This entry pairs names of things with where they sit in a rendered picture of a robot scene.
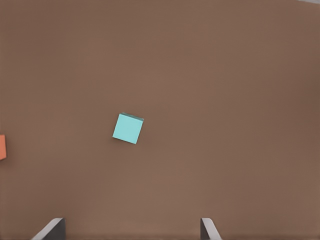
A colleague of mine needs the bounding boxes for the light blue wooden cube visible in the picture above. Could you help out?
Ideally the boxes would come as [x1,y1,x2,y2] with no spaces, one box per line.
[112,112,145,145]

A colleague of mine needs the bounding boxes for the red wooden cube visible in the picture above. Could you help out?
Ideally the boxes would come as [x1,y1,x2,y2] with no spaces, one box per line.
[0,134,8,161]

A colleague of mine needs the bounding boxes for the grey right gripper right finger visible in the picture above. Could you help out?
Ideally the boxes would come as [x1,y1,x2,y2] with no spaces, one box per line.
[200,217,223,240]

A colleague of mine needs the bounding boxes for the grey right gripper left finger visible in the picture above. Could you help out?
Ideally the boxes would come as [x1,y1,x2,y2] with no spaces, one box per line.
[30,217,67,240]

